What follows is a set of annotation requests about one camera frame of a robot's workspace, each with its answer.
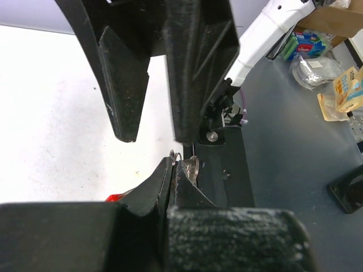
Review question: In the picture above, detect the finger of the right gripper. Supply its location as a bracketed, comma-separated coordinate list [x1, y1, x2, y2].
[164, 1, 239, 143]
[56, 0, 166, 142]

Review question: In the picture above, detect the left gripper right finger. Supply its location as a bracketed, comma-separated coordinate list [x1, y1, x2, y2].
[167, 162, 318, 271]

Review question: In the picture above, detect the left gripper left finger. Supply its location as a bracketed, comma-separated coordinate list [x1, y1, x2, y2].
[1, 158, 173, 271]

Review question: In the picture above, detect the red handled metal keyring holder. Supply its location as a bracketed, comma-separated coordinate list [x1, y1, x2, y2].
[105, 194, 125, 202]

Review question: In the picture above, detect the small silver split ring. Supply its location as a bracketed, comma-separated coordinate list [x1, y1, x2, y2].
[169, 150, 183, 167]

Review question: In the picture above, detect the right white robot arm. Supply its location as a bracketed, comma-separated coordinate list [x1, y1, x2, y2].
[57, 1, 315, 145]

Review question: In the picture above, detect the blue green packet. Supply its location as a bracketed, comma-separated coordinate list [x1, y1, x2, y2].
[281, 32, 331, 61]

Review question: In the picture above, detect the clear plastic bag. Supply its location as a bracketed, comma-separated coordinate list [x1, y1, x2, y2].
[290, 55, 344, 90]

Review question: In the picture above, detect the cardboard box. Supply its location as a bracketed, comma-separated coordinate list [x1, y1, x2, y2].
[294, 0, 363, 48]

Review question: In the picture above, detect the yellow snack pouch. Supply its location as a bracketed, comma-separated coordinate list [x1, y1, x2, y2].
[317, 67, 362, 122]

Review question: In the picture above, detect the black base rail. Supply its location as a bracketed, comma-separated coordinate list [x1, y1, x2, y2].
[181, 84, 256, 209]

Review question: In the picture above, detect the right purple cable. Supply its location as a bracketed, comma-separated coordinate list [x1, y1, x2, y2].
[238, 89, 250, 125]

